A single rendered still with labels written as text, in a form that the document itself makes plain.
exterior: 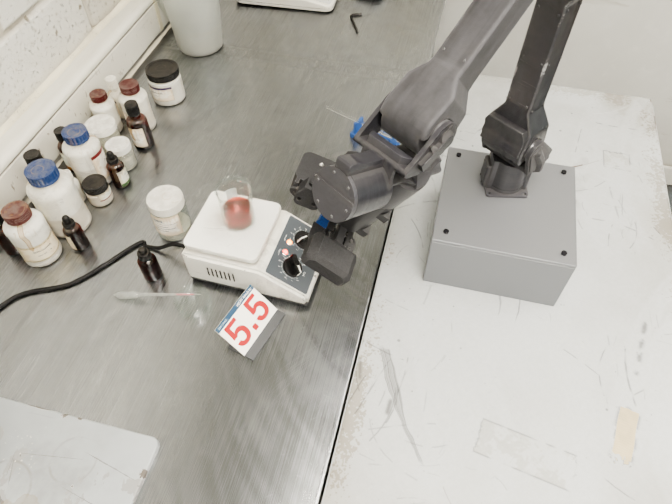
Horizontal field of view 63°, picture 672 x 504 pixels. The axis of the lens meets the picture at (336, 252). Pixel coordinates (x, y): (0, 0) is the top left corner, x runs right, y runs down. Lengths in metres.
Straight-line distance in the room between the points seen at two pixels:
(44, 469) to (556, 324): 0.74
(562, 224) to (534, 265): 0.08
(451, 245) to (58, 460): 0.60
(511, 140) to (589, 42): 1.46
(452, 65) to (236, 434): 0.53
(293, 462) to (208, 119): 0.72
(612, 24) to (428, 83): 1.67
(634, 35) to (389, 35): 1.05
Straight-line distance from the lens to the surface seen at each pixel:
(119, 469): 0.80
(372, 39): 1.42
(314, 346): 0.83
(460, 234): 0.83
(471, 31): 0.59
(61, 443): 0.84
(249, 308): 0.84
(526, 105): 0.78
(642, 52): 2.28
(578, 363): 0.89
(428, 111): 0.56
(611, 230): 1.06
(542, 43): 0.73
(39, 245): 0.99
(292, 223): 0.88
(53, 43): 1.23
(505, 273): 0.86
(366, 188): 0.54
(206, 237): 0.85
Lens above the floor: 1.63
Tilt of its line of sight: 52 degrees down
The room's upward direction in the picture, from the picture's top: straight up
